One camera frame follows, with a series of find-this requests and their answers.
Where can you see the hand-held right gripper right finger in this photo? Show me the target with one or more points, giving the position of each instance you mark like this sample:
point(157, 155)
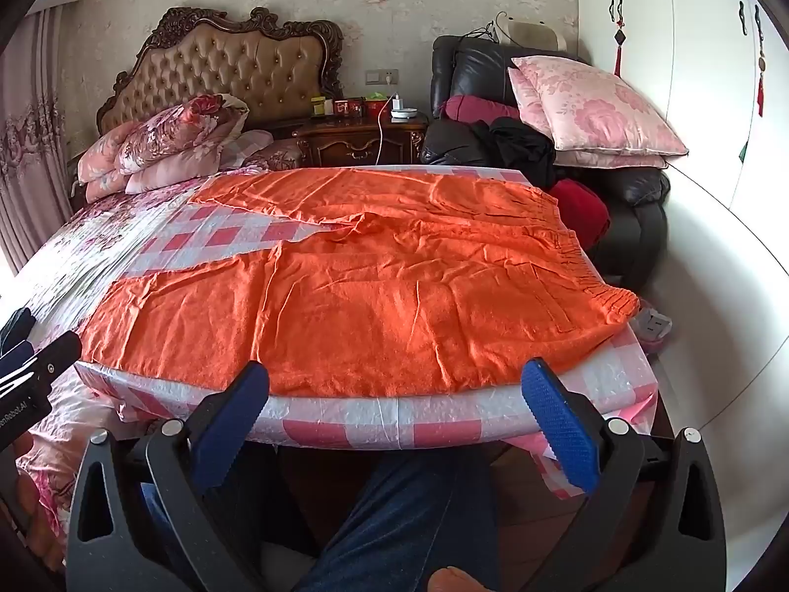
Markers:
point(561, 428)

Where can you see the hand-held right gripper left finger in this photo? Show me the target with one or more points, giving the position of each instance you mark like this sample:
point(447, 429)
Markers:
point(237, 428)

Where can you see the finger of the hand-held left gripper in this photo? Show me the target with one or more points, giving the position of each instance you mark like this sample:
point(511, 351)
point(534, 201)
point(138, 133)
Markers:
point(17, 336)
point(58, 350)

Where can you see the orange pants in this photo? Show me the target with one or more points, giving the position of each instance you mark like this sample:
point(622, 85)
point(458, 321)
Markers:
point(370, 296)

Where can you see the white power strip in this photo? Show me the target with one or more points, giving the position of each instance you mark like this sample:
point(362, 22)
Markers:
point(654, 324)

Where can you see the pink white checkered plastic cloth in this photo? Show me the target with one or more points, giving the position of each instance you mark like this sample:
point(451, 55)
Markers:
point(382, 422)

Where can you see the person's leg in jeans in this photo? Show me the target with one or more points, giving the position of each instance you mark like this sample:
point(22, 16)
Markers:
point(394, 518)

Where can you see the pale pink folded quilt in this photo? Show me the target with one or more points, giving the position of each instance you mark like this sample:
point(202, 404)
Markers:
point(102, 157)

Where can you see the patterned pink curtain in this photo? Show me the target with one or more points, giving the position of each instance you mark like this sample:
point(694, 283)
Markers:
point(31, 135)

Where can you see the red cloth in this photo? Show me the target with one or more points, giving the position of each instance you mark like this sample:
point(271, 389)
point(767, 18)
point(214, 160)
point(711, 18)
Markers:
point(582, 213)

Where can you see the light pink bed pillow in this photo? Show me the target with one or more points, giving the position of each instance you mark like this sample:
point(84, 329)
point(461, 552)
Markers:
point(185, 169)

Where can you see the red floral folded quilt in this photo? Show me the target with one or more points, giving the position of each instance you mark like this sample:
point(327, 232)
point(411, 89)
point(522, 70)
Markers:
point(179, 129)

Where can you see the pink floral square pillow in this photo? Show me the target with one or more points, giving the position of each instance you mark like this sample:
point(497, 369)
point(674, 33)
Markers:
point(598, 105)
point(610, 161)

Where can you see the black clothes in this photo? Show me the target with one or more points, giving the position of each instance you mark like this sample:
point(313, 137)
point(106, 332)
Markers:
point(518, 148)

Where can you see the carved dark wooden nightstand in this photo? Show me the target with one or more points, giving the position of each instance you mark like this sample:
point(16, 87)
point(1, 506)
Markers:
point(351, 145)

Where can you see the dark red cushion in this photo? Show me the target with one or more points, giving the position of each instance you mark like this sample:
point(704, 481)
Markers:
point(474, 109)

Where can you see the yellow green small box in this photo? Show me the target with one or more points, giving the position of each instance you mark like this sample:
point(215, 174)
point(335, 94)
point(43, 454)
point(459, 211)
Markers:
point(319, 107)

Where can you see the red small box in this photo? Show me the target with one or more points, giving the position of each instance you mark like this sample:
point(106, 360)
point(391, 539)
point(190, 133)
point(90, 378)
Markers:
point(359, 107)
point(343, 108)

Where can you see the tufted carved wooden headboard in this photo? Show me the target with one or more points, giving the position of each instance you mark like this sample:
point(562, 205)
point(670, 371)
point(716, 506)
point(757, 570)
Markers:
point(246, 61)

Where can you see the white round device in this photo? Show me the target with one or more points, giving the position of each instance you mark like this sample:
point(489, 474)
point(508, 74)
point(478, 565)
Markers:
point(404, 114)

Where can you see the green tissue pack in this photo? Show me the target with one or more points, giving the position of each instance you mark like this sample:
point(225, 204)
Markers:
point(377, 97)

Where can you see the white charger plug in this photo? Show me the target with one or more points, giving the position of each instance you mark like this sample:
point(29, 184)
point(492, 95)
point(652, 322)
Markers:
point(397, 103)

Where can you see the black leather armchair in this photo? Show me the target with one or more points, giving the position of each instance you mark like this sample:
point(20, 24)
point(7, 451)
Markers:
point(474, 61)

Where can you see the white wardrobe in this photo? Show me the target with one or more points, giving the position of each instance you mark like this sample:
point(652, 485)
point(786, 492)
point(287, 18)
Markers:
point(690, 74)

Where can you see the red tassel ornament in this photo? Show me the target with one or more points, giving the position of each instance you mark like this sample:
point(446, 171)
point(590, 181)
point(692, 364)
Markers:
point(761, 68)
point(618, 43)

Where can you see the beige neck massager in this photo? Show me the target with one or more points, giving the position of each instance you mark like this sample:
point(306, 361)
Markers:
point(530, 34)

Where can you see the wall socket plate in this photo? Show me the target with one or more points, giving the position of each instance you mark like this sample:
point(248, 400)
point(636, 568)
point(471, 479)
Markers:
point(381, 76)

